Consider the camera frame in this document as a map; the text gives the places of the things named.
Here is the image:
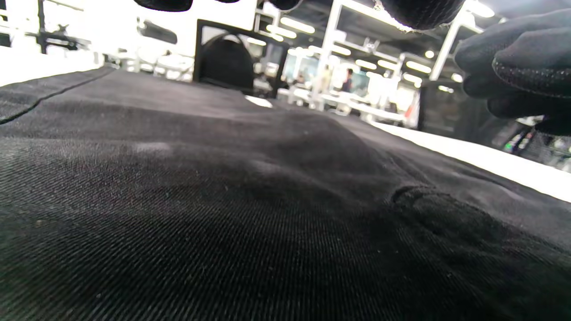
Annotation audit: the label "person's left hand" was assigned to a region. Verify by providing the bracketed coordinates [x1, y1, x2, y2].
[134, 0, 467, 32]

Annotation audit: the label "person's right hand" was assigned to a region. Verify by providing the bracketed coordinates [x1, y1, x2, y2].
[454, 9, 571, 136]

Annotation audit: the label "black trousers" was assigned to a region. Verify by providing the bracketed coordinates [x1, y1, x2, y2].
[0, 67, 571, 321]

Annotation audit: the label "black mesh office chair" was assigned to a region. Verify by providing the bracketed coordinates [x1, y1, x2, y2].
[193, 19, 290, 98]

